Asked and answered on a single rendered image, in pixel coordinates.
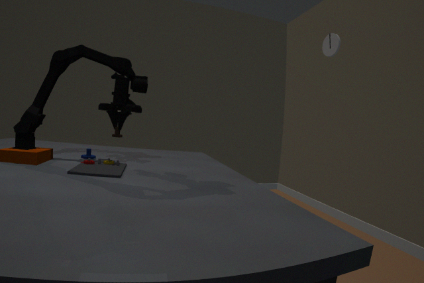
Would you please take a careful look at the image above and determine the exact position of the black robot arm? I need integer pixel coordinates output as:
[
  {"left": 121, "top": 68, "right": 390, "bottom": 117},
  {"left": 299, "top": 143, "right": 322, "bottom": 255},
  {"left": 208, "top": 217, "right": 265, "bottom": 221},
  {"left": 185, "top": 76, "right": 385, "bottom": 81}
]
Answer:
[{"left": 13, "top": 45, "right": 148, "bottom": 150}]

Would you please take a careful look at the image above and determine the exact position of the blue gear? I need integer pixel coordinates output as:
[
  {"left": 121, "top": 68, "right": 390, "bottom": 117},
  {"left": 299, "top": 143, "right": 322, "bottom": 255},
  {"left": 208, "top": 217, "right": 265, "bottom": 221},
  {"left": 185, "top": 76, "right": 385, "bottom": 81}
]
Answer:
[{"left": 81, "top": 148, "right": 96, "bottom": 159}]

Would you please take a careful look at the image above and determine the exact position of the brown gear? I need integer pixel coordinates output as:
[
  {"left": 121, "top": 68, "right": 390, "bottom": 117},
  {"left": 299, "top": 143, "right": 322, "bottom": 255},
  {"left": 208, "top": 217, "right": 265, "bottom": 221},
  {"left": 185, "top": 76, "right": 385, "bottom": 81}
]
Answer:
[{"left": 112, "top": 127, "right": 123, "bottom": 137}]

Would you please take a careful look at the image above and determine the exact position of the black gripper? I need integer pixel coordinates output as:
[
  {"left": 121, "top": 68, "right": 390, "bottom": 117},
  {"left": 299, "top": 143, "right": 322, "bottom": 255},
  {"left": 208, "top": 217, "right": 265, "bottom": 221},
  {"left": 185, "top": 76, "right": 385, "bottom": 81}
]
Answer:
[{"left": 98, "top": 89, "right": 142, "bottom": 131}]

